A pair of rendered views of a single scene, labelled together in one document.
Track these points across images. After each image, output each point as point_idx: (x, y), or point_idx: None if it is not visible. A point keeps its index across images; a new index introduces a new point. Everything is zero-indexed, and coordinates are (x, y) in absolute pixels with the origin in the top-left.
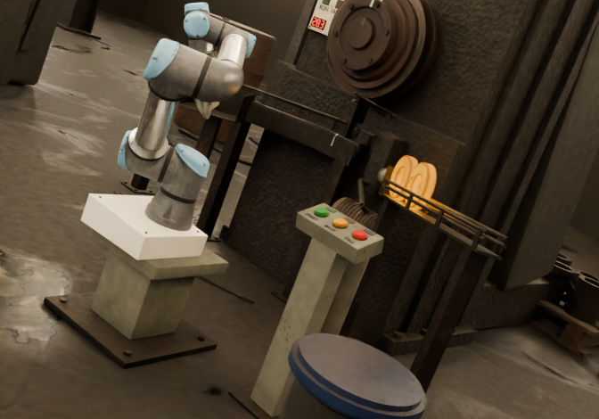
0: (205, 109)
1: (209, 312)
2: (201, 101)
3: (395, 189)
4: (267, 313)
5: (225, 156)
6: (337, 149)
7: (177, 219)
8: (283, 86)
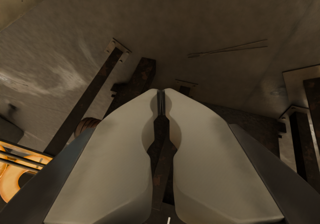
0: (135, 106)
1: None
2: (180, 147)
3: (23, 161)
4: (173, 55)
5: (314, 188)
6: (160, 214)
7: None
8: None
